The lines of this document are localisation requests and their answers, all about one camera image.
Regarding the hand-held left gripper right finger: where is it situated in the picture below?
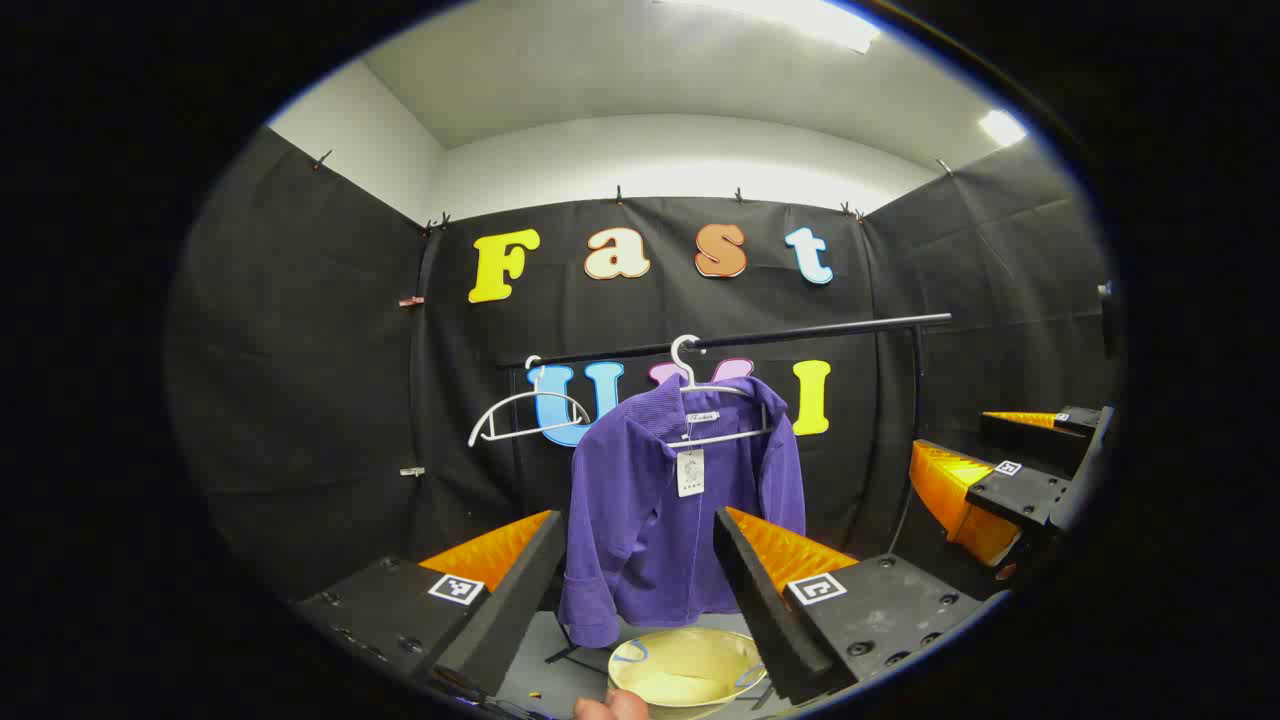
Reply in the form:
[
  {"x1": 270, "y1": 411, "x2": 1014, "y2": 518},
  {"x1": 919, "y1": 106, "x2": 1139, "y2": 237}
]
[{"x1": 712, "y1": 506, "x2": 986, "y2": 706}]

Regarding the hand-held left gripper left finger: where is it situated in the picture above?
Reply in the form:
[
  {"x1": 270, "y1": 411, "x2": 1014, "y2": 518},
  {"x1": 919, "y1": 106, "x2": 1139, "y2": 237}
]
[{"x1": 295, "y1": 510, "x2": 566, "y2": 701}]

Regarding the cream laundry hamper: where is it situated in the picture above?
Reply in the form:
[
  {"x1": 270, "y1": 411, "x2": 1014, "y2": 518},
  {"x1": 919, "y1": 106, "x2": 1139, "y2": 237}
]
[{"x1": 607, "y1": 627, "x2": 769, "y2": 719}]

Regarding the purple jacket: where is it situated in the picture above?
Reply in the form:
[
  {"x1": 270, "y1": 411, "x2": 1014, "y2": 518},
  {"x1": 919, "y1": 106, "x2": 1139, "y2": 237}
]
[{"x1": 557, "y1": 375, "x2": 807, "y2": 649}]

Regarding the white clothes hanger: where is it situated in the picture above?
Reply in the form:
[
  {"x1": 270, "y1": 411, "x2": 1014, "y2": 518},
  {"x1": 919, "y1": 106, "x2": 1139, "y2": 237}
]
[
  {"x1": 660, "y1": 334, "x2": 776, "y2": 448},
  {"x1": 468, "y1": 355, "x2": 593, "y2": 448}
]

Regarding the black clothes rack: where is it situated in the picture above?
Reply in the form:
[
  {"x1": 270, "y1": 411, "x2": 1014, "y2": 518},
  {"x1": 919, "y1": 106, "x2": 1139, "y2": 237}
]
[{"x1": 497, "y1": 313, "x2": 953, "y2": 701}]

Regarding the small ceiling light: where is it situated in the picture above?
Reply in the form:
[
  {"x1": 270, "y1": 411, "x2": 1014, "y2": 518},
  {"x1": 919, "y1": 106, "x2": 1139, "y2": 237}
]
[{"x1": 978, "y1": 108, "x2": 1029, "y2": 148}]

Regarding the row of black cloth clips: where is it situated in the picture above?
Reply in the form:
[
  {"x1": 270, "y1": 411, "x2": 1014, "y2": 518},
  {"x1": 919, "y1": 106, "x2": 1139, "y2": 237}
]
[{"x1": 310, "y1": 150, "x2": 956, "y2": 237}]

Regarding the long ceiling light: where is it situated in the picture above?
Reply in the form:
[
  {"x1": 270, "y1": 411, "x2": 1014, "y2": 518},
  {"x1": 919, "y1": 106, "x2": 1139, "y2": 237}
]
[{"x1": 655, "y1": 0, "x2": 883, "y2": 55}]

